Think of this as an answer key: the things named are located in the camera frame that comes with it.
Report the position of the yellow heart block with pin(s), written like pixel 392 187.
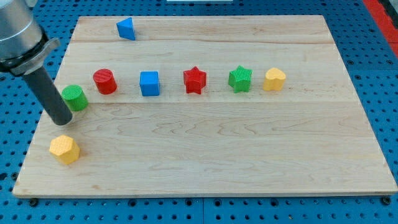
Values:
pixel 274 80

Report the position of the blue triangle block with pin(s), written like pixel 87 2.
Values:
pixel 126 29

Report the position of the green cylinder block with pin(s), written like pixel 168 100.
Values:
pixel 74 97

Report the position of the yellow hexagon block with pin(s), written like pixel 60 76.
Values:
pixel 64 149

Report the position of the blue cube block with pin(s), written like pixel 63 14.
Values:
pixel 149 83

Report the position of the green star block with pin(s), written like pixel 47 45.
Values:
pixel 240 79

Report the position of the red star block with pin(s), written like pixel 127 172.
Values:
pixel 194 80

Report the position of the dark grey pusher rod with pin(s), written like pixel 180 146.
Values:
pixel 49 97

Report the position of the wooden board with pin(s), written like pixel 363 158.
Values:
pixel 311 138

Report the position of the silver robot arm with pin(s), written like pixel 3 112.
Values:
pixel 24 43

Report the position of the red cylinder block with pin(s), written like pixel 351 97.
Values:
pixel 104 80

